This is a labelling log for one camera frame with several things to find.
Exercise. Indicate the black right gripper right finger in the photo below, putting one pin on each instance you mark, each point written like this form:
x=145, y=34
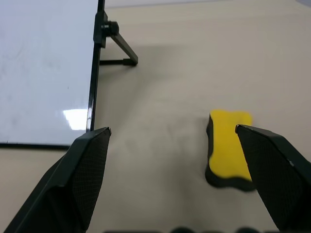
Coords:
x=274, y=174

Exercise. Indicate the black whiteboard stand leg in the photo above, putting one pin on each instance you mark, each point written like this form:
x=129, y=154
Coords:
x=116, y=41

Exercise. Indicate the yellow and black eraser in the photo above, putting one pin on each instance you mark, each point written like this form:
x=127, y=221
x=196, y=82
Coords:
x=224, y=150

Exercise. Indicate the black-framed whiteboard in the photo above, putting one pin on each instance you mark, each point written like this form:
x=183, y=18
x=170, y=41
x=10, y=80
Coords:
x=43, y=72

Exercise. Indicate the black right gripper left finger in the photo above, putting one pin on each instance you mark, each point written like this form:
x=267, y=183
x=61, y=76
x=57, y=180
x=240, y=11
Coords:
x=80, y=174

